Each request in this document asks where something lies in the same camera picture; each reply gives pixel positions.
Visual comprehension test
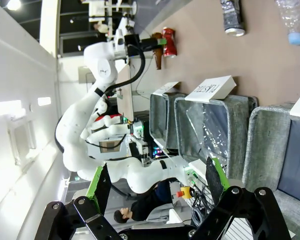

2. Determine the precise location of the black arm hose cable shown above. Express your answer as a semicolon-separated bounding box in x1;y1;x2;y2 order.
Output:
105;44;147;95

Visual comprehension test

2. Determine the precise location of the crushed black silver can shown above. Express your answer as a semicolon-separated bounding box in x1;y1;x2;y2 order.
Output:
219;0;247;37

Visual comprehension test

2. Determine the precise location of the wooden desk board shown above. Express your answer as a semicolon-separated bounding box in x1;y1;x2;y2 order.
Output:
115;62;135;122

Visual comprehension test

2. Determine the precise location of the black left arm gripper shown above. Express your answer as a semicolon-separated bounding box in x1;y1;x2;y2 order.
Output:
124;33;175;55

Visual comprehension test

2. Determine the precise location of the distant person in white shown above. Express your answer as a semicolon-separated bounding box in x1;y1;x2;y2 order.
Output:
93;20;109;34

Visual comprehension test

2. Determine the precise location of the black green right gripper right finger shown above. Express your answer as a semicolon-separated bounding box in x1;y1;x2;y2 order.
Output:
189;156;292;240

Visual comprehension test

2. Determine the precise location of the grey felt basket plastic label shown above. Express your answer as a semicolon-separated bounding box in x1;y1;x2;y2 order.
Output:
173;94;259;180

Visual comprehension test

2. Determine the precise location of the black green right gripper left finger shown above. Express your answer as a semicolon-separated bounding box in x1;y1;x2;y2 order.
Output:
34;162;121;240

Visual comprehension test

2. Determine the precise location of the coiled black cable bundle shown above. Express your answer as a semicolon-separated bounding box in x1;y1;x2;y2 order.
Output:
190;186;216;227

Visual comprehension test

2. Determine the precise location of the clear plastic bottle blue cap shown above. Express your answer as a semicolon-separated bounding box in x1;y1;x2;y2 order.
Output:
274;0;300;47

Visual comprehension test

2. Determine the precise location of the crushed red soda can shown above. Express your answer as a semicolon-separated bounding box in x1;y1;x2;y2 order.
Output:
161;26;178;59

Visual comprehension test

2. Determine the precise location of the clear plastic sheet waste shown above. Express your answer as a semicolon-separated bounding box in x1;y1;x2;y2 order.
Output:
185;101;229;162

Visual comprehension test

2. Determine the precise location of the white sign printed plastic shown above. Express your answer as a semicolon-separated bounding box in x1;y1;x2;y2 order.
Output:
184;75;238;103

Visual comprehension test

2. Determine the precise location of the person in black clothes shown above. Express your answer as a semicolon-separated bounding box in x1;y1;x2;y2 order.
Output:
113;180;174;224

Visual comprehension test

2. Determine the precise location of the grey felt basket blue lining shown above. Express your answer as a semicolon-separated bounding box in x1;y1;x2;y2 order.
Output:
241;101;300;240

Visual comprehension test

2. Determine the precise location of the yellow red emergency stop button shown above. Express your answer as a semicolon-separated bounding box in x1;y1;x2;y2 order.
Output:
175;185;194;200

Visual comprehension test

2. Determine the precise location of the small white label sign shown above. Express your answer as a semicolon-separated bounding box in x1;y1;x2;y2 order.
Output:
151;81;182;96

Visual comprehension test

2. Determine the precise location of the grey felt basket small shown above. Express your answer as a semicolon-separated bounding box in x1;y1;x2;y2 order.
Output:
148;91;189;151

